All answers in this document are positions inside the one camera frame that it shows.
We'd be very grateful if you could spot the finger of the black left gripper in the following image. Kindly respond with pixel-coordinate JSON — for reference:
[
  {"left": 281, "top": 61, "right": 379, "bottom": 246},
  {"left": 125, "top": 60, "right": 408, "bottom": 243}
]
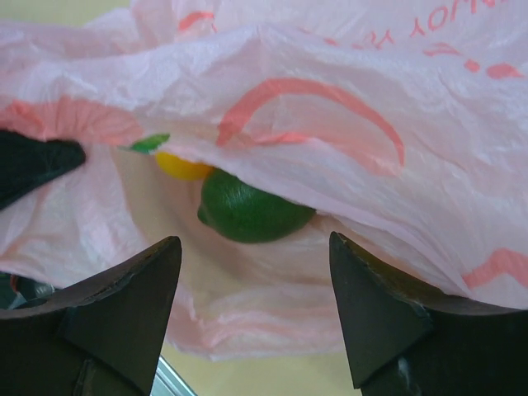
[{"left": 1, "top": 130, "right": 87, "bottom": 209}]

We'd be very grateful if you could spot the pink plastic bag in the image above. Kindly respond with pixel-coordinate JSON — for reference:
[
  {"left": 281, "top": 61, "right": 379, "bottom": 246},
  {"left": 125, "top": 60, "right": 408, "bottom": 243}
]
[{"left": 1, "top": 1, "right": 527, "bottom": 360}]

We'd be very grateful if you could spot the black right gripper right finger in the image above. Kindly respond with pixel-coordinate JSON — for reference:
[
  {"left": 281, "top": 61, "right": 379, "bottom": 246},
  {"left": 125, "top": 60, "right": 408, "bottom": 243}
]
[{"left": 329, "top": 232, "right": 527, "bottom": 395}]

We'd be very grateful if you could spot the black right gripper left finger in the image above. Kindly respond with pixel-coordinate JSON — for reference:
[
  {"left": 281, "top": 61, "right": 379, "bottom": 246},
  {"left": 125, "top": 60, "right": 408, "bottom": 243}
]
[{"left": 1, "top": 236, "right": 182, "bottom": 395}]

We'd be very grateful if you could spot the yellow fruit in bag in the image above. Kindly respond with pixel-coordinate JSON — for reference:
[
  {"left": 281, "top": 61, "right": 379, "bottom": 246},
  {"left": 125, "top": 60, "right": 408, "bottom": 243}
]
[{"left": 154, "top": 152, "right": 214, "bottom": 181}]

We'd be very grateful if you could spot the aluminium table rail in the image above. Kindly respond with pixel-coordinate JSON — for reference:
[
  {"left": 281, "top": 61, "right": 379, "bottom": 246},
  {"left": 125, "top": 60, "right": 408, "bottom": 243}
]
[{"left": 150, "top": 356, "right": 196, "bottom": 396}]

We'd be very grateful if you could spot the dark green lime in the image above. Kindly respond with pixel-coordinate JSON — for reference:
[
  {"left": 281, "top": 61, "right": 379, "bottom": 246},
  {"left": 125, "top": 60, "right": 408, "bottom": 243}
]
[{"left": 197, "top": 169, "right": 316, "bottom": 243}]

